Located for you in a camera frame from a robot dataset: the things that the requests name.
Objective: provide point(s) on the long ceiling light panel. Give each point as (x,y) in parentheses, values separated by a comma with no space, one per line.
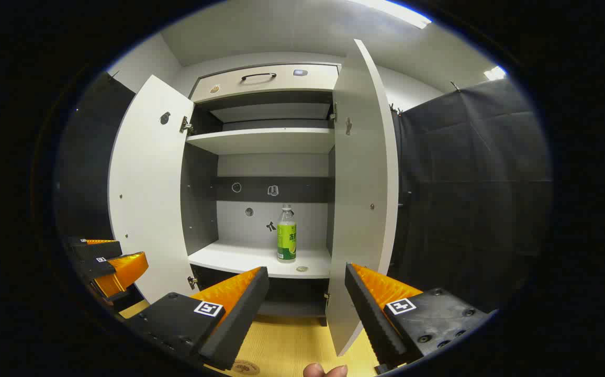
(396,11)

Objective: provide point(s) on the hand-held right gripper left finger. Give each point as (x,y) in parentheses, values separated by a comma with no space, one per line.
(239,314)

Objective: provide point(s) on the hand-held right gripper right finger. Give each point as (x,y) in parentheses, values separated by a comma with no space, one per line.
(373,319)

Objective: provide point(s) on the round wooden coaster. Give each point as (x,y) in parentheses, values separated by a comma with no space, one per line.
(245,367)

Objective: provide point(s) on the white cabinet shelf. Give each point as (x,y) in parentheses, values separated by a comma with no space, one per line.
(260,141)
(239,259)

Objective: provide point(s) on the small ceiling light panel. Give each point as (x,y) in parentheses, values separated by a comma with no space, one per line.
(494,73)

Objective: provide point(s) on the green label plastic bottle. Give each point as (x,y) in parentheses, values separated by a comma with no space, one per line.
(286,241)

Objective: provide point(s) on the metal door hinge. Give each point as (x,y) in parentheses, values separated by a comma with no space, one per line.
(333,112)
(186,125)
(192,283)

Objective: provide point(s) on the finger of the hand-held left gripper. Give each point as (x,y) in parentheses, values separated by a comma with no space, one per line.
(98,268)
(96,249)

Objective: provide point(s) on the white cabinet door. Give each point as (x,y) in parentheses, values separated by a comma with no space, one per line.
(145,183)
(357,209)

